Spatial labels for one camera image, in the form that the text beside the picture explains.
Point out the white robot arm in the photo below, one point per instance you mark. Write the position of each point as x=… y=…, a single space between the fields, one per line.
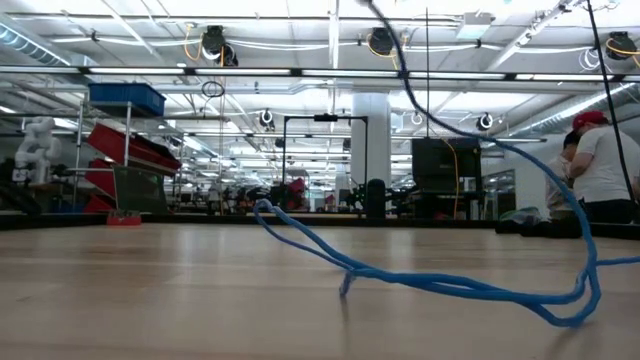
x=37 y=150

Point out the black background robot arm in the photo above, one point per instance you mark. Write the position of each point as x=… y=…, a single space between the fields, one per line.
x=287 y=192
x=357 y=197

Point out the white column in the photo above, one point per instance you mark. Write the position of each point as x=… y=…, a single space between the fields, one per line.
x=371 y=145

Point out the black monitor cart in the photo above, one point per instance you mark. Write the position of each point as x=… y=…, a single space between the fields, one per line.
x=445 y=200

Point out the black monitor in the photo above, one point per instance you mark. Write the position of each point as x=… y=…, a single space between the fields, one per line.
x=445 y=157

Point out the grey office chair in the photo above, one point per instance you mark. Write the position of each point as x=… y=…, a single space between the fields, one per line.
x=140 y=190

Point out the small red object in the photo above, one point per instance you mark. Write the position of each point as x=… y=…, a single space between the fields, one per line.
x=124 y=218

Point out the red storage bin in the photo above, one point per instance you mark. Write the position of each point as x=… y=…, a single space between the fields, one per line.
x=115 y=145
x=97 y=204
x=97 y=180

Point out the blue plastic bin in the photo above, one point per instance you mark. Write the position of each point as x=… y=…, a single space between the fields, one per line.
x=127 y=97

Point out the white ceiling box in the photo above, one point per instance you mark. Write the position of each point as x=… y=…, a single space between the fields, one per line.
x=475 y=25

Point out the person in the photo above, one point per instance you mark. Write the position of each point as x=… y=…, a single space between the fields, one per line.
x=555 y=195
x=605 y=165

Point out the metal shelf rack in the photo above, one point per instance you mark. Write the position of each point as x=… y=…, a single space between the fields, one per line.
x=78 y=150

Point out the black workstation frame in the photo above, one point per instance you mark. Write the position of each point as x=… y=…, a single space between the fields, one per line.
x=300 y=117

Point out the ribbed air duct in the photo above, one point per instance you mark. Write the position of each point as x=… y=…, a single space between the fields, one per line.
x=25 y=45

